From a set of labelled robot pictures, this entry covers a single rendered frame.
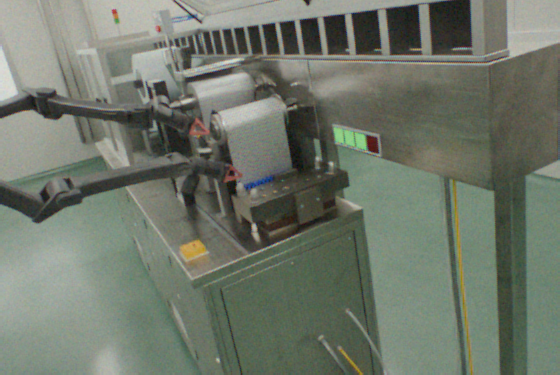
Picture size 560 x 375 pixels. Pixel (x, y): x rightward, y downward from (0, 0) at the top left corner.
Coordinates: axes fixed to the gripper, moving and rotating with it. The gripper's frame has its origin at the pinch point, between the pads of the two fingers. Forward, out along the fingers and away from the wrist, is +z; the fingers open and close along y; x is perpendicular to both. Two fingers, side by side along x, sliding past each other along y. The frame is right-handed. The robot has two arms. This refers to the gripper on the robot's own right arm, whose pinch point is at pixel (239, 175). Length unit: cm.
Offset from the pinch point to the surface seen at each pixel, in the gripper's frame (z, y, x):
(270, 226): 7.6, 18.8, -12.4
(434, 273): 154, -27, -36
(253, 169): 4.7, 0.3, 3.3
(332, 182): 26.6, 20.0, 7.5
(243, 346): 7, 26, -53
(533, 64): 23, 84, 51
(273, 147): 10.3, 0.3, 13.1
